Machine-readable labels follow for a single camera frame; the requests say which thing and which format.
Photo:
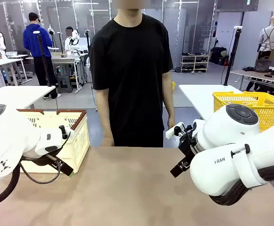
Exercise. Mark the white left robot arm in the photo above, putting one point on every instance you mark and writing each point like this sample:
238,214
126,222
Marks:
9,136

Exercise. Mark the mannequin with apron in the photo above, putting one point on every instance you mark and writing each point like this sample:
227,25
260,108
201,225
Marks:
268,37

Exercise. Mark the person's left hand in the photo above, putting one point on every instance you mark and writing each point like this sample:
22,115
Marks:
171,121

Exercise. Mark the grey stool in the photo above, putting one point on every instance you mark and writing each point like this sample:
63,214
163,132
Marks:
64,83

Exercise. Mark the person in blue hoodie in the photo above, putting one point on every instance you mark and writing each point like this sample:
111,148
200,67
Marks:
36,42

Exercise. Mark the black camera stand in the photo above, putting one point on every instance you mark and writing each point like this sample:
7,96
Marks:
44,66

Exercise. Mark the black tripod pole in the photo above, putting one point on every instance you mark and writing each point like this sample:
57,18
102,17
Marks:
232,56

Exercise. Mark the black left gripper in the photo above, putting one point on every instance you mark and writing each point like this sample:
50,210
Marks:
44,160

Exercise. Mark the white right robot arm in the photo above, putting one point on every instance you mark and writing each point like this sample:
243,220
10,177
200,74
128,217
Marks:
221,131

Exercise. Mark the small yellow basket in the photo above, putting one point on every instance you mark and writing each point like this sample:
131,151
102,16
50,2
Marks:
173,86

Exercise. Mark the person in black t-shirt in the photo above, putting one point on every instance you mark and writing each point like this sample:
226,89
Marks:
129,70

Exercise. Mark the person's left forearm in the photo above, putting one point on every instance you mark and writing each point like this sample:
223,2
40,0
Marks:
168,99

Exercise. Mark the person with white robot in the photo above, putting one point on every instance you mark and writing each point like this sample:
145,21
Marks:
70,42

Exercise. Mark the white table with grey leg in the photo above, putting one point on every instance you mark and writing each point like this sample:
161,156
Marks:
198,96

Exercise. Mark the white background desk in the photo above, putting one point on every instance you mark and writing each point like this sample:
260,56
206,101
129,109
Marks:
2,62

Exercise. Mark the person's right hand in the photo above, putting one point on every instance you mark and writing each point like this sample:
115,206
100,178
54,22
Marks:
107,142

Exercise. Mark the yellow plastic shopping basket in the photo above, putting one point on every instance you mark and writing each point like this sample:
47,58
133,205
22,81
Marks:
268,106

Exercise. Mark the grey background desk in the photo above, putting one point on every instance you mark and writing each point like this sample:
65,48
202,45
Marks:
63,58

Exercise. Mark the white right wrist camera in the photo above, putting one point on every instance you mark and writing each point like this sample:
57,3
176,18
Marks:
172,131

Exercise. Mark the white shoe rack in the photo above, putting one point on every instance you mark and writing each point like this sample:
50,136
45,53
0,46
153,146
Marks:
194,62

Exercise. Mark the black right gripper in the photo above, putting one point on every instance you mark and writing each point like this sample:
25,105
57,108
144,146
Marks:
189,143

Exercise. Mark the dark wicker basket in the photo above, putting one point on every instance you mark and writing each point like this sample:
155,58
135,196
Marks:
263,64

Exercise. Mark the person's right forearm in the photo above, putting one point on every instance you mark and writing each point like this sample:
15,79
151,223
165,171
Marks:
105,113

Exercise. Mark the black bags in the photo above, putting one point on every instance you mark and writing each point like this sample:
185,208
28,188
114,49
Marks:
218,56

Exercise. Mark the brown background table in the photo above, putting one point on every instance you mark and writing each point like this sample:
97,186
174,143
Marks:
250,74

